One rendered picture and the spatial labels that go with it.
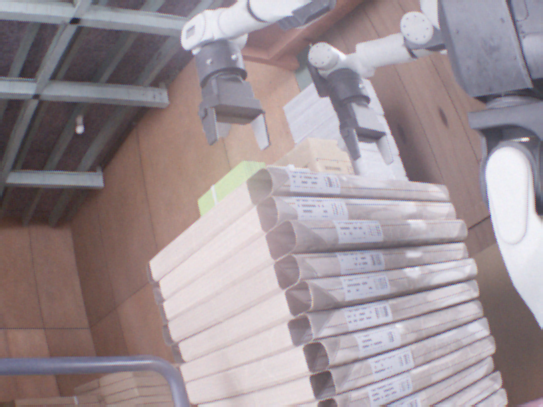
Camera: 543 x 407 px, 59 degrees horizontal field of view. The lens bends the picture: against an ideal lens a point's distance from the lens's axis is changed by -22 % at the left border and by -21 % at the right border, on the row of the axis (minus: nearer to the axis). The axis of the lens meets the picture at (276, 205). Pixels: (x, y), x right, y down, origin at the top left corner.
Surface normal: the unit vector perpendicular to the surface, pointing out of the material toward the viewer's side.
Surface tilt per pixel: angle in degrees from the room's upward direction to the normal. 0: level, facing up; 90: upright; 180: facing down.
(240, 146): 90
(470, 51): 100
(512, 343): 90
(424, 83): 90
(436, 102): 90
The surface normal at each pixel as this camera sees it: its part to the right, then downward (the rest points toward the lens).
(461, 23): -0.73, 0.15
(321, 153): 0.57, -0.44
